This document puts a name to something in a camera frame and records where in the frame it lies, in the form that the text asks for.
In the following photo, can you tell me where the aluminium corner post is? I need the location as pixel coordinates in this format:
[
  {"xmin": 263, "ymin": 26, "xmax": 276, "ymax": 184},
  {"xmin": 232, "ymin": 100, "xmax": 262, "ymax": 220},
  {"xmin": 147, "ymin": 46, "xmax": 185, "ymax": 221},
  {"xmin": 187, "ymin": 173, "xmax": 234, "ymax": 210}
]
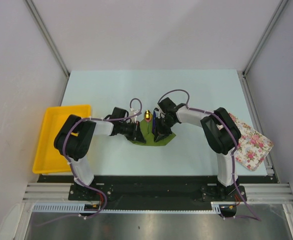
[
  {"xmin": 242, "ymin": 0, "xmax": 291, "ymax": 78},
  {"xmin": 23, "ymin": 0, "xmax": 71, "ymax": 80}
]

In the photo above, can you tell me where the green paper napkin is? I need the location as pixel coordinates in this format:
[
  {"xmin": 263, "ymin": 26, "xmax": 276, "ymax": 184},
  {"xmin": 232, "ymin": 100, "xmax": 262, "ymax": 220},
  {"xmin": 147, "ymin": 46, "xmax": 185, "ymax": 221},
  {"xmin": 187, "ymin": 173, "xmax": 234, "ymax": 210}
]
[{"xmin": 129, "ymin": 120, "xmax": 176, "ymax": 147}]

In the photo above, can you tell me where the floral patterned tray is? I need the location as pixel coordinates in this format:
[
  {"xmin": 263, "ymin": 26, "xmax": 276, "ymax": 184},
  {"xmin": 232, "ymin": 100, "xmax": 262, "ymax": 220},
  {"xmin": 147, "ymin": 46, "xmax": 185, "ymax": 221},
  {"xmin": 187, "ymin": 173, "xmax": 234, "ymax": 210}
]
[{"xmin": 229, "ymin": 113, "xmax": 274, "ymax": 172}]

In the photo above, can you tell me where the white slotted cable duct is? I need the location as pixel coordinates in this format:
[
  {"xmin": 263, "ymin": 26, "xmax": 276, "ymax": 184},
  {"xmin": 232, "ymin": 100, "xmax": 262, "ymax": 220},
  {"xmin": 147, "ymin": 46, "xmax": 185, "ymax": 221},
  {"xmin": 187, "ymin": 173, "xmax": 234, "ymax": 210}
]
[{"xmin": 32, "ymin": 202, "xmax": 236, "ymax": 215}]

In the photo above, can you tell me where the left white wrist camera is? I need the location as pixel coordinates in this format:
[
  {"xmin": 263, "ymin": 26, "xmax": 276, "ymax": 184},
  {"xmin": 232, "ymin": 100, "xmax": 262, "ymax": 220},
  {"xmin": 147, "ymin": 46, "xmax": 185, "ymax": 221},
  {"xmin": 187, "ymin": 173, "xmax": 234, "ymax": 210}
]
[{"xmin": 129, "ymin": 108, "xmax": 142, "ymax": 123}]

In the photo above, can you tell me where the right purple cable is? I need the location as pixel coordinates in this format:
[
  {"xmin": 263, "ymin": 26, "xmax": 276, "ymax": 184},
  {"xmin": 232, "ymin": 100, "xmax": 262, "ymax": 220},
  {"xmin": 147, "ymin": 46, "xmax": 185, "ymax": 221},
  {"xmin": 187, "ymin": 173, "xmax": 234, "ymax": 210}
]
[{"xmin": 157, "ymin": 89, "xmax": 261, "ymax": 222}]

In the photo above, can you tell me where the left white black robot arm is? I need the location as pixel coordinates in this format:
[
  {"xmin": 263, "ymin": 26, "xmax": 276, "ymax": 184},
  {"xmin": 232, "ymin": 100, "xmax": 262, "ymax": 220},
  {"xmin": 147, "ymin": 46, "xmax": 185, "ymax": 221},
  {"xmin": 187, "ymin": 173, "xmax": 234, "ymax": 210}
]
[{"xmin": 53, "ymin": 107, "xmax": 146, "ymax": 200}]

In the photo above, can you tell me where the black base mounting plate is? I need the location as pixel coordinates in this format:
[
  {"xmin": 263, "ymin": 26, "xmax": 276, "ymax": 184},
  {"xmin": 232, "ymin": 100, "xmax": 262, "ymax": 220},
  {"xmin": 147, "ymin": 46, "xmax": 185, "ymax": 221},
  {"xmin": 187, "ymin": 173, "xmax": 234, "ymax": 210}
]
[{"xmin": 38, "ymin": 175, "xmax": 247, "ymax": 210}]

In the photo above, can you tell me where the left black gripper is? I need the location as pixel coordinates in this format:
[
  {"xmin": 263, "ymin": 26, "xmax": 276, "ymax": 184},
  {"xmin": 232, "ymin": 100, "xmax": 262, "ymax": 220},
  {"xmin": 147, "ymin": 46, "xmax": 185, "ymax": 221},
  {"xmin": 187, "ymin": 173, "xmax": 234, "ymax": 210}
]
[{"xmin": 118, "ymin": 120, "xmax": 146, "ymax": 143}]

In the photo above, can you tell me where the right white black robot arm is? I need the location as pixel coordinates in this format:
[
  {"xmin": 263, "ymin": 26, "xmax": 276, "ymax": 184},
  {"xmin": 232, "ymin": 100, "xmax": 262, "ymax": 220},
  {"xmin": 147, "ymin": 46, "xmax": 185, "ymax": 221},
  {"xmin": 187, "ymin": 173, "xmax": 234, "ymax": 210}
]
[{"xmin": 152, "ymin": 97, "xmax": 242, "ymax": 201}]

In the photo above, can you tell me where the left aluminium corner post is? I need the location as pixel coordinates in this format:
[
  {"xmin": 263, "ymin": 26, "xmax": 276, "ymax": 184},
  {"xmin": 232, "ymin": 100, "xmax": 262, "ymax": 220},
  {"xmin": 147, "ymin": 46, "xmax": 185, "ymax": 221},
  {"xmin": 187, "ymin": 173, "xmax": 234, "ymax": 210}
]
[{"xmin": 23, "ymin": 0, "xmax": 71, "ymax": 80}]

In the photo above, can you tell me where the right aluminium corner post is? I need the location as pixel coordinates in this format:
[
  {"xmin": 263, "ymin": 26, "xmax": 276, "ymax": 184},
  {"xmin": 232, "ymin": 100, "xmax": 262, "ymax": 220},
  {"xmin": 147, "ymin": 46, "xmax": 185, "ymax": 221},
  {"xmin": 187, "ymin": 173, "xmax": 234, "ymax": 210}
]
[{"xmin": 242, "ymin": 0, "xmax": 291, "ymax": 78}]

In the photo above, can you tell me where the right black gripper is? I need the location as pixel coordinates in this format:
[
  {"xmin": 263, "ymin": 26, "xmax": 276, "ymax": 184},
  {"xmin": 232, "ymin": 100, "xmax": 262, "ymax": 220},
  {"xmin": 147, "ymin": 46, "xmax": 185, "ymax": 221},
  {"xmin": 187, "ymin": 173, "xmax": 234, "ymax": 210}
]
[{"xmin": 154, "ymin": 116, "xmax": 177, "ymax": 142}]

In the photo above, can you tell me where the aluminium frame rail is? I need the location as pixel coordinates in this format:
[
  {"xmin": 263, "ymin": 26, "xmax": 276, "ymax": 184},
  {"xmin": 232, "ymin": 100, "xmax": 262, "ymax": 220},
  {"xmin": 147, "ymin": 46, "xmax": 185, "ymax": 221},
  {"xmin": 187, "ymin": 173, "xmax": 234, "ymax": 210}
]
[{"xmin": 16, "ymin": 183, "xmax": 293, "ymax": 240}]

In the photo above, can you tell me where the iridescent blue knife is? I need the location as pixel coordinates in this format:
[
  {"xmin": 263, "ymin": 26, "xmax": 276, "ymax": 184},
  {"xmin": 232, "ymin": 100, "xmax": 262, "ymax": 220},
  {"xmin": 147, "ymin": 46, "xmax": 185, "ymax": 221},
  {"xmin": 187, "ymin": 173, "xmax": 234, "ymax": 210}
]
[{"xmin": 151, "ymin": 107, "xmax": 159, "ymax": 135}]

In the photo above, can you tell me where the yellow plastic tray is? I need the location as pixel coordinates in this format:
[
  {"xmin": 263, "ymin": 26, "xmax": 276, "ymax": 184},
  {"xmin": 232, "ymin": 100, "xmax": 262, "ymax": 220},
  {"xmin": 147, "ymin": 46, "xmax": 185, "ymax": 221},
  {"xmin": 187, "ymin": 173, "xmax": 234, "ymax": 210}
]
[{"xmin": 32, "ymin": 104, "xmax": 91, "ymax": 174}]

